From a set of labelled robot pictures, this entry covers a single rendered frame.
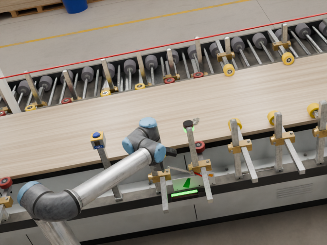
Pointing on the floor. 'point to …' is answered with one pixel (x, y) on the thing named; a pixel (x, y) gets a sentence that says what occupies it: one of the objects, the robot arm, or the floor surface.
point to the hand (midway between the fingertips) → (164, 170)
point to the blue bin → (75, 6)
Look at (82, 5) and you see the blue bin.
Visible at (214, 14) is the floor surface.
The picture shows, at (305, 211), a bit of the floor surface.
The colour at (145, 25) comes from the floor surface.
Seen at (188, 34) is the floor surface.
